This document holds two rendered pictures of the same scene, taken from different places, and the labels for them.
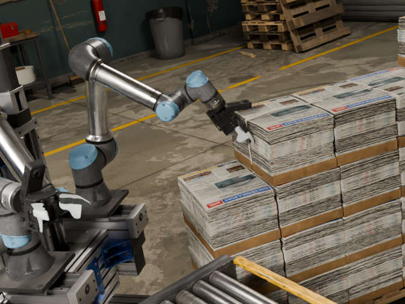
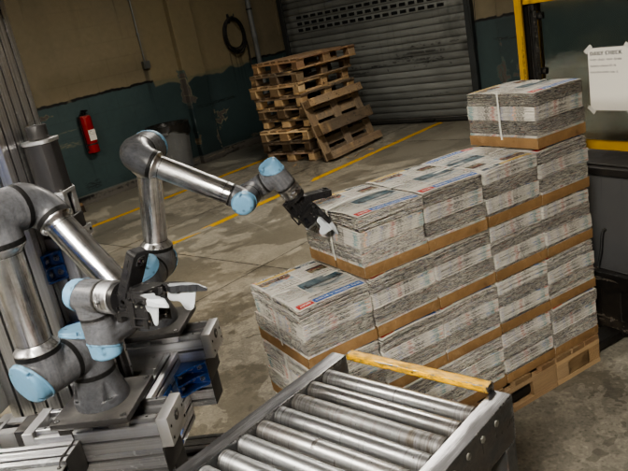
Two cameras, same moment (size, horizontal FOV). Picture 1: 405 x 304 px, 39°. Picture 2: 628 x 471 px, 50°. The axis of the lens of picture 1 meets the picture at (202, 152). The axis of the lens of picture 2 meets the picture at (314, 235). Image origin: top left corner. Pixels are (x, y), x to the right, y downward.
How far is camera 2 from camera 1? 31 cm
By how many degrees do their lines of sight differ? 10
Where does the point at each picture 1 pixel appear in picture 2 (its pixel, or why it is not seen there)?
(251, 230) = (347, 332)
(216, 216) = (307, 318)
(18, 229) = (110, 336)
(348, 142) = (438, 225)
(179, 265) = (245, 401)
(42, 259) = (120, 383)
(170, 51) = not seen: hidden behind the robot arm
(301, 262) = not seen: hidden behind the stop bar
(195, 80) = (271, 167)
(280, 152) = (370, 240)
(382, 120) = (470, 199)
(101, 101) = (158, 203)
